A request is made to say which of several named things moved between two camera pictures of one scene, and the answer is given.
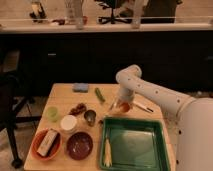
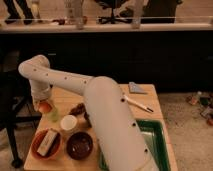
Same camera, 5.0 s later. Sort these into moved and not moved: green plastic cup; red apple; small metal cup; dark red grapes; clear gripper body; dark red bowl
Moved: clear gripper body; red apple
Not moved: green plastic cup; dark red grapes; dark red bowl; small metal cup
